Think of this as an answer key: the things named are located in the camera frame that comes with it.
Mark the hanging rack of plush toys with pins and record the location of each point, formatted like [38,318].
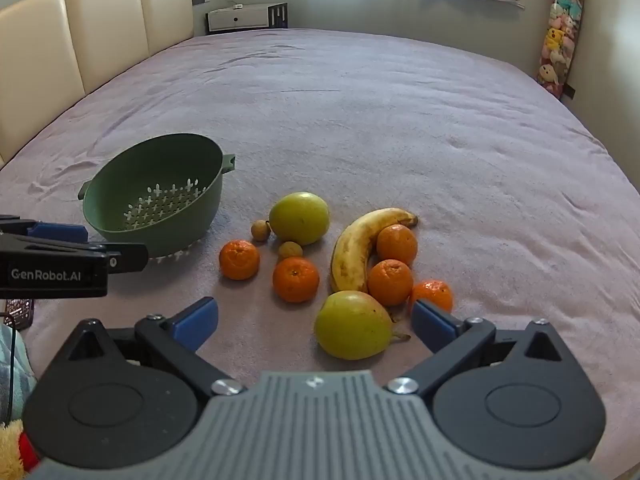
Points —
[557,45]

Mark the yellow-green pear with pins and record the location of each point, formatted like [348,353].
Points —
[299,217]
[350,327]

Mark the teal patterned cloth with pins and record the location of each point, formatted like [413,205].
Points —
[25,375]

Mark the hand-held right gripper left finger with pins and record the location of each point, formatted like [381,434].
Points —
[195,322]

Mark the cream padded headboard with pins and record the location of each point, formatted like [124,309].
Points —
[100,25]

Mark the green plastic colander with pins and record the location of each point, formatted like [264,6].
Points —
[150,170]

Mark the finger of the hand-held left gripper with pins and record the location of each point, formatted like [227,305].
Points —
[127,257]
[55,232]

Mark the yellow plush toy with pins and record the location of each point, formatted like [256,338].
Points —
[10,450]

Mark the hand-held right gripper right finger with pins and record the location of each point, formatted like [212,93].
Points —
[432,325]

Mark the black wall socket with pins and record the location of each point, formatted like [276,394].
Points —
[570,91]

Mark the spotted yellow banana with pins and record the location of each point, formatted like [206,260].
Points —
[355,250]

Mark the orange tangerine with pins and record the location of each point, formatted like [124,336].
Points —
[390,282]
[437,292]
[397,244]
[295,280]
[239,260]

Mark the mauve bed blanket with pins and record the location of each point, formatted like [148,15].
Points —
[375,110]

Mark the white bedside cabinet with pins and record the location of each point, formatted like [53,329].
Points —
[240,19]

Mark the small brown longan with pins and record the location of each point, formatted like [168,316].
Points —
[260,230]
[290,251]

